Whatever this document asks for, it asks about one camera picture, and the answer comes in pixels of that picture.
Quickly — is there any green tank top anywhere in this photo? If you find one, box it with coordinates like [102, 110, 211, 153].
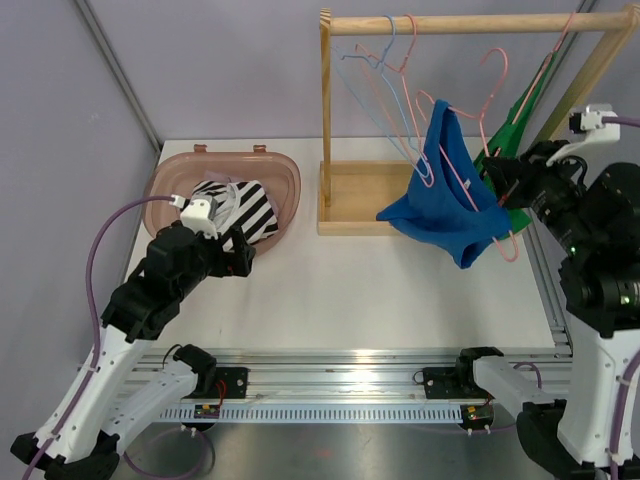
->
[474, 55, 557, 234]

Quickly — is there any mauve pink tank top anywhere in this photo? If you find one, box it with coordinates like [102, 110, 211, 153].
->
[205, 171, 279, 214]

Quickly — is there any blue tank top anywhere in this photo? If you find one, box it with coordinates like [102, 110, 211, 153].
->
[376, 100, 512, 269]

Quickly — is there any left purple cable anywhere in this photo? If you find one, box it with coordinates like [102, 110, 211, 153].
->
[19, 194, 216, 479]

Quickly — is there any aluminium mounting rail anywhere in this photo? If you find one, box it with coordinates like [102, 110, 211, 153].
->
[115, 340, 577, 403]

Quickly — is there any black white striped tank top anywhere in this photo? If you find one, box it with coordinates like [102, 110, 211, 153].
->
[192, 180, 279, 251]

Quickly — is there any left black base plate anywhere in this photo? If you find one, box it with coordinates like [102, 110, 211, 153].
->
[187, 367, 250, 401]

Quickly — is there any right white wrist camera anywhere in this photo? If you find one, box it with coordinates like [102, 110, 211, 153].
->
[546, 104, 620, 167]

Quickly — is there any wooden clothes rack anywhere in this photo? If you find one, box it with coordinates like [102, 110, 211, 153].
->
[317, 4, 639, 236]

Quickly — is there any blue wire hanger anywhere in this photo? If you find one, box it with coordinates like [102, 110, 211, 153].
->
[331, 18, 423, 166]

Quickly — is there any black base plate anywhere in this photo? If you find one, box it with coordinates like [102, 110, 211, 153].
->
[421, 367, 468, 400]
[187, 367, 250, 401]

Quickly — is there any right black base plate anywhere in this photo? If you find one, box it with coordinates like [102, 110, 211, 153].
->
[421, 367, 468, 400]

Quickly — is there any pink wire hanger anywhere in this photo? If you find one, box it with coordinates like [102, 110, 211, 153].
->
[415, 47, 521, 264]
[352, 15, 435, 188]
[511, 11, 577, 125]

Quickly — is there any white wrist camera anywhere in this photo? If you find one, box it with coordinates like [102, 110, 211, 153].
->
[170, 194, 218, 239]
[546, 104, 620, 167]

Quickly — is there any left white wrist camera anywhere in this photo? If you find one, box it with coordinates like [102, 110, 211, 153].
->
[170, 194, 218, 239]

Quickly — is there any white slotted cable duct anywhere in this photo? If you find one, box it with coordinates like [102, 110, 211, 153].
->
[157, 403, 462, 424]

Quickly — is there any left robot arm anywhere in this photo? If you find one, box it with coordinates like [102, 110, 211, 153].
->
[10, 222, 255, 479]

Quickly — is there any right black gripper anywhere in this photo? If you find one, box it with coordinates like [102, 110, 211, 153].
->
[485, 139, 600, 255]

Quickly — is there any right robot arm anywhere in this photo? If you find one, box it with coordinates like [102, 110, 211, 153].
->
[453, 141, 639, 479]

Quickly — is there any pink plastic basin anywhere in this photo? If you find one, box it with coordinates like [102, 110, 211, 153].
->
[143, 144, 301, 254]

